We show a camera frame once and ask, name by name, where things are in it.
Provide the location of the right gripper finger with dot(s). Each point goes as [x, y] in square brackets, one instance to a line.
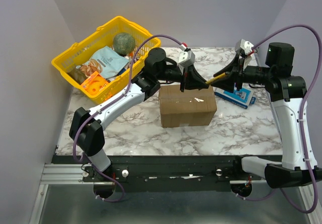
[226, 84]
[229, 67]

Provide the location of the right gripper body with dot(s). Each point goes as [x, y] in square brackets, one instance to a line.
[239, 72]

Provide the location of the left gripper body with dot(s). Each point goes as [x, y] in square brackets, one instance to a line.
[172, 74]

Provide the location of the yellow utility knife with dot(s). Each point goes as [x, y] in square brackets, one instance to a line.
[216, 78]

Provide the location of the brown cardboard express box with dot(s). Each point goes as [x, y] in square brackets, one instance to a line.
[188, 108]

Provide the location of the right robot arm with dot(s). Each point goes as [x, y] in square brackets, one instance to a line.
[298, 166]

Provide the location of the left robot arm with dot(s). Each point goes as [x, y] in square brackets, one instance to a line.
[87, 128]

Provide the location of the blue white product box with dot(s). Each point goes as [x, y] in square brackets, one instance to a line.
[243, 98]

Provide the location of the green melon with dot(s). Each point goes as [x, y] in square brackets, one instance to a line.
[123, 43]

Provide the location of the light blue snack bag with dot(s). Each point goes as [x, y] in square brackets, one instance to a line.
[105, 61]

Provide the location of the yellow plastic shopping basket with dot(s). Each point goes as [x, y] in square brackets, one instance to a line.
[68, 61]

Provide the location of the orange toy package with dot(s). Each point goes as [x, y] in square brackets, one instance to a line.
[94, 84]

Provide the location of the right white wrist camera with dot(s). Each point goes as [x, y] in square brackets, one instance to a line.
[244, 48]

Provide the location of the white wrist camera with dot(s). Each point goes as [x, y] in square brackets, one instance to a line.
[186, 59]
[244, 48]

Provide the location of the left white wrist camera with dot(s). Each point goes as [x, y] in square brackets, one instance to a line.
[186, 59]

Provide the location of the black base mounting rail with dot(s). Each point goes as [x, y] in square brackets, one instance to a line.
[170, 174]

